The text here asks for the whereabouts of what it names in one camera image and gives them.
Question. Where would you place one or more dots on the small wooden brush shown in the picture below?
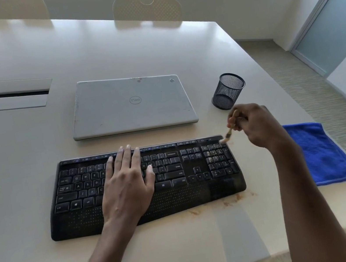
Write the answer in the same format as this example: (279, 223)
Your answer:
(229, 131)

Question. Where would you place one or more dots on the person's right forearm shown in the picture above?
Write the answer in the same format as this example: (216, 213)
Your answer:
(310, 208)

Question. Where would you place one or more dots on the black keyboard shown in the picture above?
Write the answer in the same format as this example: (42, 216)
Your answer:
(184, 194)

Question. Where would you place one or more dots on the person's left hand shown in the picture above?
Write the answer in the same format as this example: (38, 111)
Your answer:
(127, 190)

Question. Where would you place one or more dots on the silver laptop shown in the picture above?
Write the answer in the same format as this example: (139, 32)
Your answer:
(129, 110)

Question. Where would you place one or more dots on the blue microfibre cloth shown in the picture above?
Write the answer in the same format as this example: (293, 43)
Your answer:
(326, 155)

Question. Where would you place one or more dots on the person's right hand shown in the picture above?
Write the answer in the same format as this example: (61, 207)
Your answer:
(258, 124)

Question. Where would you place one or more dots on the black mesh pen holder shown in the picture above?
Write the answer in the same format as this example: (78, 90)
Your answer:
(228, 93)

